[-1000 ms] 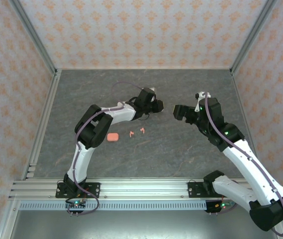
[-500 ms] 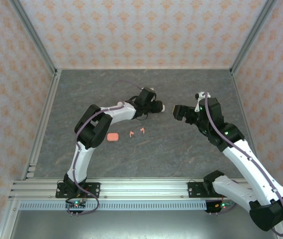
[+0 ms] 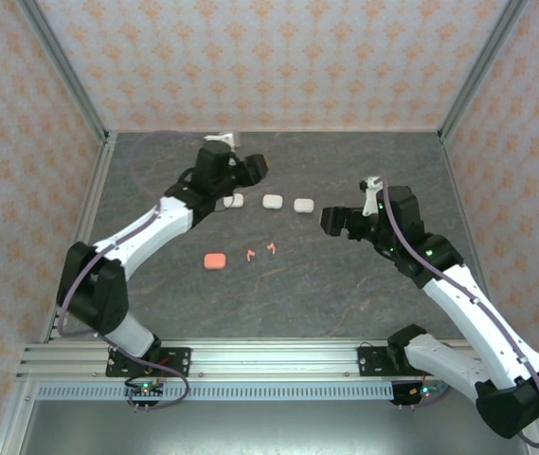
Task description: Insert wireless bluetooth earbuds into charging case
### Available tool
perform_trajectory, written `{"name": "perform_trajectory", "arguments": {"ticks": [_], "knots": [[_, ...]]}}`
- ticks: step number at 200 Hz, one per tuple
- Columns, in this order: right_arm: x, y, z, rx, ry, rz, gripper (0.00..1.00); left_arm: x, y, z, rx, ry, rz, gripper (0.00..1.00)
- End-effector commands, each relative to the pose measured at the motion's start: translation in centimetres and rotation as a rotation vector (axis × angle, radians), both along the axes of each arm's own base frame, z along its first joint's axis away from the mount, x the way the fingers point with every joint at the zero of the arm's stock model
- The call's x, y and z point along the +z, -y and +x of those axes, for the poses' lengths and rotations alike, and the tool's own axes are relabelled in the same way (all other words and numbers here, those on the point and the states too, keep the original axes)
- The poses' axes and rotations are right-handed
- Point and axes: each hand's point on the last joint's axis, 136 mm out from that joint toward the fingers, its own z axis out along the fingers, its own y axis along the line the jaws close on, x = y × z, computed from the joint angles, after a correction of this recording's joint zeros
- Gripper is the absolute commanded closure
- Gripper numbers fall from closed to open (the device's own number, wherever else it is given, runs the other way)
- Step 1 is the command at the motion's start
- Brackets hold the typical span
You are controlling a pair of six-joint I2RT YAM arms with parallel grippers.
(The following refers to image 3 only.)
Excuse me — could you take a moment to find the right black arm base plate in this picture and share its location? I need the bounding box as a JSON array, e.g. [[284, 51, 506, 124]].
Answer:
[[357, 345, 440, 378]]

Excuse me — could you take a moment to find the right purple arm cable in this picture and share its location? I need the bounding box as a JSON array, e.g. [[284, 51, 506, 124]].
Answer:
[[376, 177, 539, 449]]

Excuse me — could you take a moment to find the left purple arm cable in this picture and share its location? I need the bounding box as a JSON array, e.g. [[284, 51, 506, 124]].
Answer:
[[56, 130, 192, 411]]

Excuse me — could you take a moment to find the aluminium frame post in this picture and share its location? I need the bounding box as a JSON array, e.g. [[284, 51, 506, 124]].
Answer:
[[438, 0, 533, 143], [15, 0, 112, 143]]

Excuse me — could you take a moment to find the aluminium mounting rail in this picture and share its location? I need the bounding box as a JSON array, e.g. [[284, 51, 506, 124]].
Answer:
[[15, 338, 533, 380]]

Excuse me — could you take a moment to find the grey slotted cable duct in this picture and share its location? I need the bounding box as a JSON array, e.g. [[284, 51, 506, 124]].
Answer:
[[35, 383, 393, 402]]

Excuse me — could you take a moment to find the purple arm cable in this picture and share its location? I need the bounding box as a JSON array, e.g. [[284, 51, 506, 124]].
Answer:
[[376, 177, 539, 449], [56, 130, 192, 411]]

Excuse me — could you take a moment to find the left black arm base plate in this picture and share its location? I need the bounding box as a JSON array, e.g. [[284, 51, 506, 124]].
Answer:
[[105, 347, 192, 378]]

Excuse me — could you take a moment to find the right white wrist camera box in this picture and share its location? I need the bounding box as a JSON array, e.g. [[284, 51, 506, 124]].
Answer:
[[358, 175, 385, 218]]

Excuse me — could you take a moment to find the aluminium frame leg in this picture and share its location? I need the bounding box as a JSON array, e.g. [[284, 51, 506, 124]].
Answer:
[[0, 378, 38, 455]]

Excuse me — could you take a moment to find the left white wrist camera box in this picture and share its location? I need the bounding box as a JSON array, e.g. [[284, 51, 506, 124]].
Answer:
[[202, 132, 242, 149]]

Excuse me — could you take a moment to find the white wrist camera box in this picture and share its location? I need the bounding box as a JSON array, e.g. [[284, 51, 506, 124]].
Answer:
[[358, 175, 385, 218], [202, 132, 242, 149]]

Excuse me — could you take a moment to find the aluminium table side rail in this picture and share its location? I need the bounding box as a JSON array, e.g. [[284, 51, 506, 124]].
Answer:
[[41, 132, 119, 343], [439, 132, 489, 295]]

